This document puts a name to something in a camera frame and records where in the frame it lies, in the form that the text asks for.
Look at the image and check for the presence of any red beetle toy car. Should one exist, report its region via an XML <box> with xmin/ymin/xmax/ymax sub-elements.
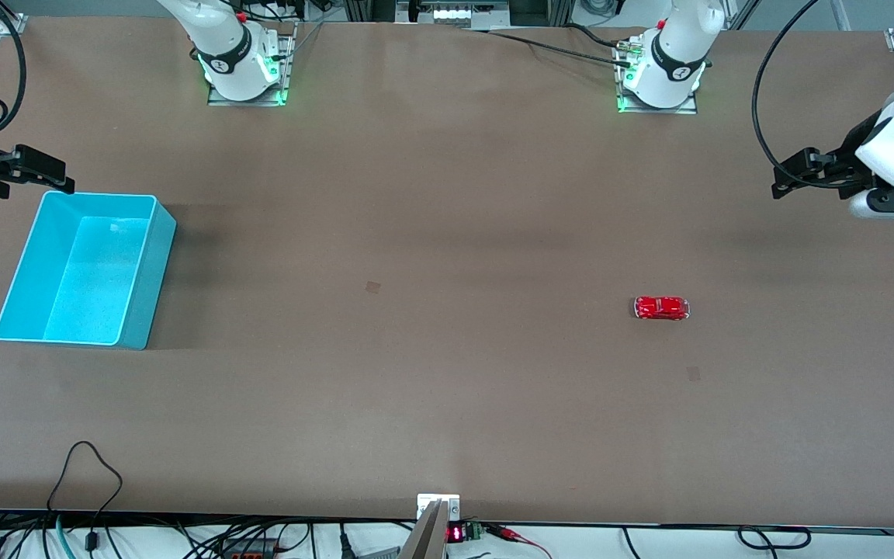
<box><xmin>633</xmin><ymin>295</ymin><xmax>691</xmax><ymax>322</ymax></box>

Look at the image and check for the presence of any blue plastic box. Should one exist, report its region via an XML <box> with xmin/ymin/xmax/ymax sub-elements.
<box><xmin>0</xmin><ymin>192</ymin><xmax>178</xmax><ymax>352</ymax></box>

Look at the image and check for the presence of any lit equipment box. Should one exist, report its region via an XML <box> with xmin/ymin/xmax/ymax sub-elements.
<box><xmin>396</xmin><ymin>0</ymin><xmax>511</xmax><ymax>25</ymax></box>

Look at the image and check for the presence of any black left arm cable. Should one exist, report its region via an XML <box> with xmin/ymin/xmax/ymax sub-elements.
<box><xmin>752</xmin><ymin>0</ymin><xmax>855</xmax><ymax>189</ymax></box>

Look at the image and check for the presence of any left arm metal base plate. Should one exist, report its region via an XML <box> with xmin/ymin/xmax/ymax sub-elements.
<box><xmin>615</xmin><ymin>37</ymin><xmax>699</xmax><ymax>116</ymax></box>

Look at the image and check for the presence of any black cable on table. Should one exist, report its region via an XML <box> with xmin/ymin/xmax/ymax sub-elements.
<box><xmin>469</xmin><ymin>28</ymin><xmax>636</xmax><ymax>69</ymax></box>

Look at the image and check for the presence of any thin black looped cable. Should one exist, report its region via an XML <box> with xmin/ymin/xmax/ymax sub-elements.
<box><xmin>47</xmin><ymin>440</ymin><xmax>124</xmax><ymax>554</ymax></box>

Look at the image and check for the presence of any teal cable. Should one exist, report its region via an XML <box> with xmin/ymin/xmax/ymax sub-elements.
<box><xmin>54</xmin><ymin>514</ymin><xmax>77</xmax><ymax>559</ymax></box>

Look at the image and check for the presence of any black coiled cable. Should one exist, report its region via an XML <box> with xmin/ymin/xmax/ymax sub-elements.
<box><xmin>737</xmin><ymin>526</ymin><xmax>813</xmax><ymax>551</ymax></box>

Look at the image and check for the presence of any red clip wire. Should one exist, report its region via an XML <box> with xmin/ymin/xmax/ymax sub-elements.
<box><xmin>486</xmin><ymin>523</ymin><xmax>555</xmax><ymax>559</ymax></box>

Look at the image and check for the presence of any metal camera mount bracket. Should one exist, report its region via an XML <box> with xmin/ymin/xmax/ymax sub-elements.
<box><xmin>399</xmin><ymin>494</ymin><xmax>462</xmax><ymax>559</ymax></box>

